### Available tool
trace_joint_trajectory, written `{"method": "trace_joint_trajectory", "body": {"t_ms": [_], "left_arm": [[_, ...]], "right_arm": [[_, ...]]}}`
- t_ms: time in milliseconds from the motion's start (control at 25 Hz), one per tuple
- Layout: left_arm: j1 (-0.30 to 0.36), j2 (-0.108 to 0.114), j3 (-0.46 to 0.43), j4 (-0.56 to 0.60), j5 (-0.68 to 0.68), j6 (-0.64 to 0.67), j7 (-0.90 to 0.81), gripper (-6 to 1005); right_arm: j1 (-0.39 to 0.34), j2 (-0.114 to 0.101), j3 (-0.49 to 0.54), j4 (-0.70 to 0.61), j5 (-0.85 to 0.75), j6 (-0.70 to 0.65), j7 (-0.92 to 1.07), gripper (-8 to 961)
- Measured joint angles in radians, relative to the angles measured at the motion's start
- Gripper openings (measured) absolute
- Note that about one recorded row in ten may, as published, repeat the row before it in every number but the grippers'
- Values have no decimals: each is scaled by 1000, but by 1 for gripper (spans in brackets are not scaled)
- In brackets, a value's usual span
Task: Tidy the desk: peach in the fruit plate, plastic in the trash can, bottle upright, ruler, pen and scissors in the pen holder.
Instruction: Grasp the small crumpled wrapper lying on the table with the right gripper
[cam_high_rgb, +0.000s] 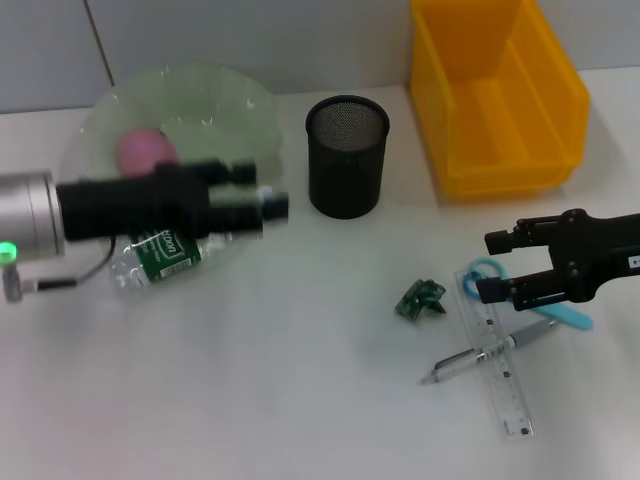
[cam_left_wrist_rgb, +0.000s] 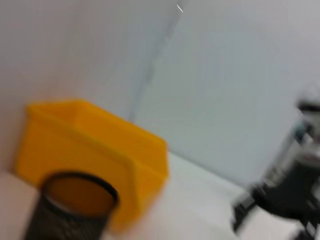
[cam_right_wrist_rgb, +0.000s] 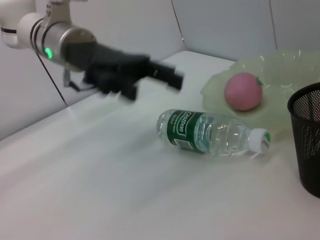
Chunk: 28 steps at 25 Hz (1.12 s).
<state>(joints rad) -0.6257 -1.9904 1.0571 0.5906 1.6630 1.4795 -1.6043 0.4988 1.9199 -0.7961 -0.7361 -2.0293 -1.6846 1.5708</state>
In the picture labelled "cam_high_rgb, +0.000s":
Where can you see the black mesh pen holder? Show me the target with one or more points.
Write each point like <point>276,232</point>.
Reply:
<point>345,170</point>

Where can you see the green plastic wrapper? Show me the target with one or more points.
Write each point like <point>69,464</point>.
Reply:
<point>419,300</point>

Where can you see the clear green-label water bottle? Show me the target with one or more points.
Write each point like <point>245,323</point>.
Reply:
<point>160,260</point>

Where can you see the pink toy peach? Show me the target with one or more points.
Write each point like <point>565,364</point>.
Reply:
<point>142,150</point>

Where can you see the grey clear pen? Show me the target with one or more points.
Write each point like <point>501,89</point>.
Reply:
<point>460,361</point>

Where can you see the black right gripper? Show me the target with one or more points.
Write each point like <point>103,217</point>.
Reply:
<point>600,255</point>

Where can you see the clear plastic ruler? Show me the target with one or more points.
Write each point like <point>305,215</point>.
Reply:
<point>505,385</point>

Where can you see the yellow plastic bin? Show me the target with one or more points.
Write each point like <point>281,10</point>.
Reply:
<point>505,125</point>

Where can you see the pale green glass fruit plate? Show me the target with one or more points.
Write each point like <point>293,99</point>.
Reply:
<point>210,110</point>

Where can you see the blue scissors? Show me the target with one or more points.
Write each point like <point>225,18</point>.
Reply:
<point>570,317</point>

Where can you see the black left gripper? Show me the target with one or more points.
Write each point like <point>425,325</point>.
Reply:
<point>130,210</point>

